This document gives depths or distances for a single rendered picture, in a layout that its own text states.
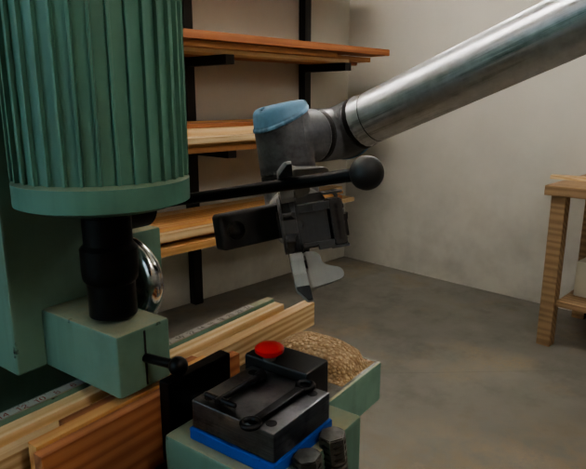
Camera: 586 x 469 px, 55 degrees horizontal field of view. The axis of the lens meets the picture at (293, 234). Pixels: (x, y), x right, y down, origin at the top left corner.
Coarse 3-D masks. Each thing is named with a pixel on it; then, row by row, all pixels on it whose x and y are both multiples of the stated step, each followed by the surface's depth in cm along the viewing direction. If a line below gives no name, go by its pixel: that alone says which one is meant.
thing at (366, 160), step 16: (368, 160) 55; (304, 176) 61; (320, 176) 59; (336, 176) 58; (352, 176) 56; (368, 176) 55; (208, 192) 69; (224, 192) 67; (240, 192) 66; (256, 192) 65; (272, 192) 64; (144, 224) 80
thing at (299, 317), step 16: (304, 304) 93; (272, 320) 86; (288, 320) 89; (304, 320) 92; (240, 336) 81; (256, 336) 82; (272, 336) 86; (208, 352) 76; (240, 352) 80; (0, 448) 55; (16, 448) 55; (0, 464) 53; (16, 464) 54
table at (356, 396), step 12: (372, 360) 82; (372, 372) 80; (348, 384) 75; (360, 384) 77; (372, 384) 80; (336, 396) 72; (348, 396) 75; (360, 396) 78; (372, 396) 81; (348, 408) 75; (360, 408) 78; (156, 468) 58
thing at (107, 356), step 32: (64, 320) 62; (96, 320) 61; (128, 320) 61; (160, 320) 62; (64, 352) 63; (96, 352) 60; (128, 352) 58; (160, 352) 62; (96, 384) 61; (128, 384) 59
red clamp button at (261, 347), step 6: (264, 342) 58; (270, 342) 58; (276, 342) 58; (258, 348) 57; (264, 348) 57; (270, 348) 57; (276, 348) 57; (282, 348) 57; (258, 354) 57; (264, 354) 56; (270, 354) 56; (276, 354) 57
